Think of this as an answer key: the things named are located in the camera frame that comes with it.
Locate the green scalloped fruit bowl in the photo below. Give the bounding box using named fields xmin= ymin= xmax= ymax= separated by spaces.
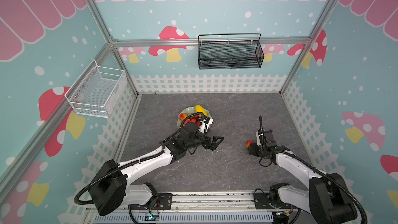
xmin=177 ymin=106 xmax=212 ymax=128

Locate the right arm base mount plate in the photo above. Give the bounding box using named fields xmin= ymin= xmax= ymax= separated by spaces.
xmin=253 ymin=191 xmax=296 ymax=210

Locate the black mesh wall basket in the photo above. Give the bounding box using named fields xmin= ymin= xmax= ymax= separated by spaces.
xmin=198 ymin=33 xmax=265 ymax=70

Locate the yellow fake lemon fruit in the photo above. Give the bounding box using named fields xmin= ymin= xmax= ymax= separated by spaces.
xmin=195 ymin=105 xmax=208 ymax=116

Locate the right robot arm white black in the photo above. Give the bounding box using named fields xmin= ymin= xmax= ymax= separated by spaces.
xmin=246 ymin=129 xmax=368 ymax=224

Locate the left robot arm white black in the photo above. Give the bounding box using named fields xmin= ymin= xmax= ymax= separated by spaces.
xmin=74 ymin=115 xmax=224 ymax=216

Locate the white wire wall basket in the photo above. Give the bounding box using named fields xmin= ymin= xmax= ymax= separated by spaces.
xmin=65 ymin=60 xmax=127 ymax=118

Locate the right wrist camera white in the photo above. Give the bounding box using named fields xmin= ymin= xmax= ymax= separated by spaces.
xmin=256 ymin=131 xmax=261 ymax=146

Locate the red orange mango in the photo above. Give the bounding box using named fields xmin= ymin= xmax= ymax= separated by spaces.
xmin=179 ymin=113 xmax=188 ymax=121
xmin=246 ymin=141 xmax=254 ymax=148

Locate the red cherry tomato bunch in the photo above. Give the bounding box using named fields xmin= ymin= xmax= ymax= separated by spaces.
xmin=184 ymin=115 xmax=202 ymax=125

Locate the aluminium front rail frame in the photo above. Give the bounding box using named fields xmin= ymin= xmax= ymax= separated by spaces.
xmin=81 ymin=190 xmax=315 ymax=224

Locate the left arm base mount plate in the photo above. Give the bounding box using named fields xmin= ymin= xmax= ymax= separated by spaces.
xmin=131 ymin=194 xmax=173 ymax=211

